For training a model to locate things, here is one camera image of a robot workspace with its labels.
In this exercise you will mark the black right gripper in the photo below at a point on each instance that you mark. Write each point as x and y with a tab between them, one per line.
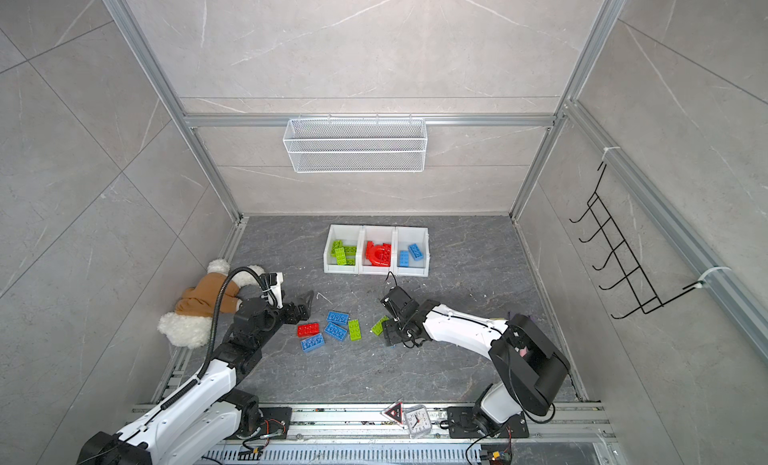
390	334

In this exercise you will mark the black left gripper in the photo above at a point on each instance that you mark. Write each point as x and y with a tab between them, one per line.
303	309

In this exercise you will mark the red lego brick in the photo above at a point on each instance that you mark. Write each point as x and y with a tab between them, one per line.
308	330

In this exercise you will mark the blue lego brick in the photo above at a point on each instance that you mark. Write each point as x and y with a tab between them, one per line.
415	252
312	343
338	318
336	331
403	259

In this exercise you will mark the green lego brick toothed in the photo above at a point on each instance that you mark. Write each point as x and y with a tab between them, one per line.
337	244

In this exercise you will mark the red arch lego piece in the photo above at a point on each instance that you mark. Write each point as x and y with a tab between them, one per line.
378	255

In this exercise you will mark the green lego brick bottom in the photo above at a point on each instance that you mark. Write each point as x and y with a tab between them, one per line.
340	257

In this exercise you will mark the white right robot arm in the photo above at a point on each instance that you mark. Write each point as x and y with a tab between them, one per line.
531	369

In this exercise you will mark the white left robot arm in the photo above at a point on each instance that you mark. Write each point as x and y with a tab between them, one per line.
201	412

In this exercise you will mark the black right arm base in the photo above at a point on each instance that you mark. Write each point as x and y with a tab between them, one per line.
464	422

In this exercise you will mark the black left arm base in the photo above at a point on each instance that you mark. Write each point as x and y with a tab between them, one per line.
258	422

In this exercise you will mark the white left sorting bin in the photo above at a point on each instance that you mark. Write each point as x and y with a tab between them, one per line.
349	235

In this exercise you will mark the white middle sorting bin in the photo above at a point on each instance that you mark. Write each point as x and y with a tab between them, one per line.
379	235

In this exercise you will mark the red warning triangle toy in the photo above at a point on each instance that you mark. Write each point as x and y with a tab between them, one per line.
394	413

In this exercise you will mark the small white alarm clock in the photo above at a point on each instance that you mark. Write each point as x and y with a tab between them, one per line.
418	422

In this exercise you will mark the white brown plush toy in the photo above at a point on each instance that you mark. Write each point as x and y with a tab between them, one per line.
189	324

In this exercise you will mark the white wire mesh basket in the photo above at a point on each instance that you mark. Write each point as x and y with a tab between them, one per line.
356	145

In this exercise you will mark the black wire hook rack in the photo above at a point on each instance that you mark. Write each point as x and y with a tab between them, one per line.
621	253

